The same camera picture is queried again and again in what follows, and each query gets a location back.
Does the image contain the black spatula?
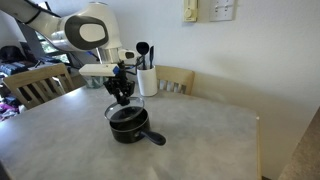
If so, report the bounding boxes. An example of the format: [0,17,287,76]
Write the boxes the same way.
[148,45,155,70]

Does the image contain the white utensil holder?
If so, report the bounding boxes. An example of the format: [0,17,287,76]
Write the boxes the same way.
[135,65,159,98]

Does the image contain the dark framed window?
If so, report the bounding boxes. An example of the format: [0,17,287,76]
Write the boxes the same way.
[19,21,101,66]

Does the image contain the black ladle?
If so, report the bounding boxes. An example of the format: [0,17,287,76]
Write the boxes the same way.
[135,41,150,71]

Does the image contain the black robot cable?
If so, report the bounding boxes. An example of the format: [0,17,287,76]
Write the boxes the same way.
[124,55,145,76]

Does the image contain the wooden chair with slatted backrest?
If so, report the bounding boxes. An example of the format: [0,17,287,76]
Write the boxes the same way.
[2,63,75,111]

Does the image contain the yellow wall thermostat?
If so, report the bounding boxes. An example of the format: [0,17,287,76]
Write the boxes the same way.
[182,0,199,24]

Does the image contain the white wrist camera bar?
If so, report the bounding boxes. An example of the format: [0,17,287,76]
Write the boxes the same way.
[78,63,120,78]

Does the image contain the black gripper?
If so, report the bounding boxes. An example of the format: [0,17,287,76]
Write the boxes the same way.
[102,61,136,107]

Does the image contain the colourful clutter pile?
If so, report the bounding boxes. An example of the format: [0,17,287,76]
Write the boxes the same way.
[0,94,22,122]

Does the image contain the black saucepan with handle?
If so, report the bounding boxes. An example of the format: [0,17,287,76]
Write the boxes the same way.
[109,108,167,146]

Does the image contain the wooden chair with plain backrest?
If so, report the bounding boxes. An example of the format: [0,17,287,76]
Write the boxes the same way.
[154,64,196,97]

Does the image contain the glass lid with black knob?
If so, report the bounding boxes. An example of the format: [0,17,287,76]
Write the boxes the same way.
[104,96,146,124]

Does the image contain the white light switch plate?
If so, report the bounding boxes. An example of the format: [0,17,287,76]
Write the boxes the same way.
[209,0,236,23]

